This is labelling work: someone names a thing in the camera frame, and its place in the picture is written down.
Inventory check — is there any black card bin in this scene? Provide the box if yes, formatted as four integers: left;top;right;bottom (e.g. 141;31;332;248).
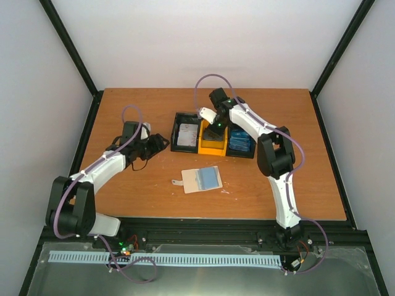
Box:
226;123;256;159
170;112;201;154

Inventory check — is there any white card stack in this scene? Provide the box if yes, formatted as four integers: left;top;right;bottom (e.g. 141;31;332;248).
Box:
177;123;198;147

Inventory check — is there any black front frame rail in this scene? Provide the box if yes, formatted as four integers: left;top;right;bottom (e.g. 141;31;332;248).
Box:
39;217;370;257

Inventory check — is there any black frame post left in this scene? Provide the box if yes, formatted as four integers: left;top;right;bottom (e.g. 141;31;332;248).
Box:
39;0;104;97

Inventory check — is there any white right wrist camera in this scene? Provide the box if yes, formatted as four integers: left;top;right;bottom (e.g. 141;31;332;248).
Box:
198;107;217;125

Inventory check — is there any black frame post right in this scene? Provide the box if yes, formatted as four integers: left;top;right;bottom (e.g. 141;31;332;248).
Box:
310;0;375;99

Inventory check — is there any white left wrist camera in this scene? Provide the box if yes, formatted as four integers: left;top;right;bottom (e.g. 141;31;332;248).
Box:
140;122;151;140

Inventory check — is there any beige card holder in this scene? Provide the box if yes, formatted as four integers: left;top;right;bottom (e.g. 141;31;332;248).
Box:
172;166;223;194

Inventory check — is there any black card stack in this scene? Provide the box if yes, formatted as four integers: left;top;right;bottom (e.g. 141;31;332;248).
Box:
202;128;223;142

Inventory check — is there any blue card stack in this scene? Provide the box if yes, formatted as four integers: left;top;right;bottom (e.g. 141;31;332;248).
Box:
229;129;251;152

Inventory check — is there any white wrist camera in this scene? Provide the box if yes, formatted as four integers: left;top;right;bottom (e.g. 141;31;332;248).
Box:
140;122;151;140
198;107;217;125

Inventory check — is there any black frame post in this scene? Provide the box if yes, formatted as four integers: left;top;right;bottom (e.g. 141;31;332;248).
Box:
310;0;375;99
39;0;104;97

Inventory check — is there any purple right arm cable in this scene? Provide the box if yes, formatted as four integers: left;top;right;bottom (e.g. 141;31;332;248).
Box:
194;73;329;276

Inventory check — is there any black right card bin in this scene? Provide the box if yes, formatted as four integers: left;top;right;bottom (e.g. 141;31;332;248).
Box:
226;123;256;159

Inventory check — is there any light blue cable duct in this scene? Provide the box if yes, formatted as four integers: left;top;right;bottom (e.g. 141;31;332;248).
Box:
48;250;281;269

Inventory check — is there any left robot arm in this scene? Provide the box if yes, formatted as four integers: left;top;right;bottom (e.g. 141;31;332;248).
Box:
46;121;170;249

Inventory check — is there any yellow middle card bin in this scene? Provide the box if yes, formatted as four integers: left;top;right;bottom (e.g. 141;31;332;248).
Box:
197;120;228;157

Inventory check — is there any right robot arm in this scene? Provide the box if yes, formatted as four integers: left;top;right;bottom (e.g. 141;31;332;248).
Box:
199;88;302;250

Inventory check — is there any black left card bin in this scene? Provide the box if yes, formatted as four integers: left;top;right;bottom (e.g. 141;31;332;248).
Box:
170;112;201;154

